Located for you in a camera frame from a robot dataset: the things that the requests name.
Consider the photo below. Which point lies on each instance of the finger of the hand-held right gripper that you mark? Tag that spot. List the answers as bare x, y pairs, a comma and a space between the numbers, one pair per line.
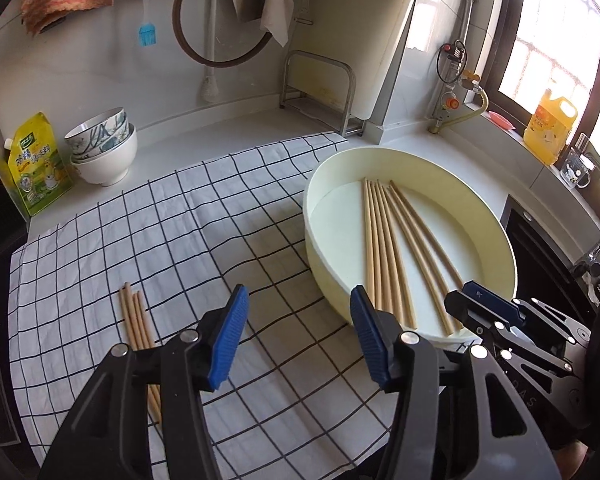
467, 317
495, 302

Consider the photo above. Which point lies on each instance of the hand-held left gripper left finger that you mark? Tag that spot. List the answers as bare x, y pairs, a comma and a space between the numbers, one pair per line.
227, 340

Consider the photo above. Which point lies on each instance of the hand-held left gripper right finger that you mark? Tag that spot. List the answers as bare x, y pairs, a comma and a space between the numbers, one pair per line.
370, 340

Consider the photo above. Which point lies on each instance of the wooden chopstick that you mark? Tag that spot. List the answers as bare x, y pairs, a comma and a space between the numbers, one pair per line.
144, 320
127, 317
134, 317

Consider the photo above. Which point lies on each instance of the bunch of wooden chopsticks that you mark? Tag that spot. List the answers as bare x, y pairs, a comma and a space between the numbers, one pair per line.
380, 240

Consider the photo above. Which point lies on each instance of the cream oval plastic basin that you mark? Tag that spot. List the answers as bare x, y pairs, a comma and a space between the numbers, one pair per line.
340, 240

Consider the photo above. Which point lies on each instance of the person's right hand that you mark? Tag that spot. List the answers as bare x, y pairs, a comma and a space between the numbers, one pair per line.
575, 462

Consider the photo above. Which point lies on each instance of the black sink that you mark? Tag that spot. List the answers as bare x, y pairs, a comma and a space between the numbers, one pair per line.
535, 250

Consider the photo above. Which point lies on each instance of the white black-checked cloth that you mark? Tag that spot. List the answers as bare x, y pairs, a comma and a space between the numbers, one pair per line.
180, 220

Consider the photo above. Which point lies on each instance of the clear printed glass mug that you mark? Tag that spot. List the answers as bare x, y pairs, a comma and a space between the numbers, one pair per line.
580, 170

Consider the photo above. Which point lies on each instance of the yellow oil bottle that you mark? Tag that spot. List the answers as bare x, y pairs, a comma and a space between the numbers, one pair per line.
550, 130

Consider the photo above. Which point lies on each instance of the orange soap dish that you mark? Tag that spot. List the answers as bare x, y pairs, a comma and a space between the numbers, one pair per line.
501, 121

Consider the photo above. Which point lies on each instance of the gas valve with pipe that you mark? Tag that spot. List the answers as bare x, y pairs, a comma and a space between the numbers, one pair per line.
452, 105

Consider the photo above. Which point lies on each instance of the white bowl with cartoon print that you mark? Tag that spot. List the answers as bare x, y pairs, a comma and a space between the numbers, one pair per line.
110, 165

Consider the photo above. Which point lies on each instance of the blue floral patterned bowl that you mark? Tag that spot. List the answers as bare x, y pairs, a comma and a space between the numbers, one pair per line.
105, 146
97, 125

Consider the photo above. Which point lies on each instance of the metal board rack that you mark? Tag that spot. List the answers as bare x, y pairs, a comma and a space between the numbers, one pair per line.
325, 105

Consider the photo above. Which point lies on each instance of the yellow seasoning pouch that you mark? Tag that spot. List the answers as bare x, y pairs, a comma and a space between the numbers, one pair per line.
37, 170

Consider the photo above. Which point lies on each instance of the white cutting board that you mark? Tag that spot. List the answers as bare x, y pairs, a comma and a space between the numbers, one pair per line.
390, 60

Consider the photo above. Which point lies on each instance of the window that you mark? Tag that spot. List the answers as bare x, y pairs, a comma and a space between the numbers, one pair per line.
545, 35

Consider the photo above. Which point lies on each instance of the brown-rimmed round lid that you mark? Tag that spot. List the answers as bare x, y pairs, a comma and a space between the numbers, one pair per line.
180, 35

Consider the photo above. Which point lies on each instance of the blue silicone brush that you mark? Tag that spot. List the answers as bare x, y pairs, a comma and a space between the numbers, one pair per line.
148, 35

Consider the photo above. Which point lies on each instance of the beige hanging rag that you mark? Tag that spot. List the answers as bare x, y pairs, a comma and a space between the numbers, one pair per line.
279, 10

